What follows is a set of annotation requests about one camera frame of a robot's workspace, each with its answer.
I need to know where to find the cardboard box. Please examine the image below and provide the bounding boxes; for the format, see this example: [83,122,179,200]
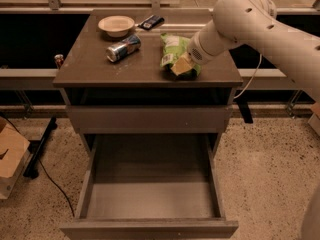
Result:
[0,118,30,199]

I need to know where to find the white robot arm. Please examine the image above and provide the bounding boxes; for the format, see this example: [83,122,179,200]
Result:
[195,0,320,240]

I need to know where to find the open grey bottom drawer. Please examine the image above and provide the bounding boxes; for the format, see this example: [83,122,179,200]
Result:
[61,134,238,240]

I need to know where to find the black table leg left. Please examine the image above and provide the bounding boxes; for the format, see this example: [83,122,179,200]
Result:
[23,117,57,179]

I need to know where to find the black table leg right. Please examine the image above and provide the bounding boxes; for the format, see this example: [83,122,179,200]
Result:
[237,101,253,124]

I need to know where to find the black cable on floor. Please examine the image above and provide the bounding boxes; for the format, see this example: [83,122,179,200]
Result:
[0,112,76,218]

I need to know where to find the grey drawer cabinet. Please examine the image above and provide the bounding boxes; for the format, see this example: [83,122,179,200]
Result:
[53,8,242,149]

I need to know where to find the green rice chip bag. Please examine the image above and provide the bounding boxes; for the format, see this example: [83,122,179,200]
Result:
[160,33,201,78]

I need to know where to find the blue silver drink can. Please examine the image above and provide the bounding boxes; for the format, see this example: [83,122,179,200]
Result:
[106,34,141,62]

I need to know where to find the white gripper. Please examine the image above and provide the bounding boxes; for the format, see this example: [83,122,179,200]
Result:
[171,21,241,76]

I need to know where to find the closed grey upper drawer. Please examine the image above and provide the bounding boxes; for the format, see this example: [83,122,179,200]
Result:
[67,106,232,134]

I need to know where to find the white bowl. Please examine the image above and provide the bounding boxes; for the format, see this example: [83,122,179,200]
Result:
[98,16,135,38]

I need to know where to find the white cable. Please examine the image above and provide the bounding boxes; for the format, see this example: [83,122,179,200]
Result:
[233,53,263,101]

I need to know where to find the dark blue snack packet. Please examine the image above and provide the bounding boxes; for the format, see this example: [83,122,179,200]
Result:
[138,15,164,31]

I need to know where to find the black table leg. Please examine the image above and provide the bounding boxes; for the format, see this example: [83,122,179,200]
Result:
[23,117,57,179]
[237,101,253,124]

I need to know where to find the red can behind cabinet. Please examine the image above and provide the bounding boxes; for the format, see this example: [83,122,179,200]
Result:
[54,54,64,69]

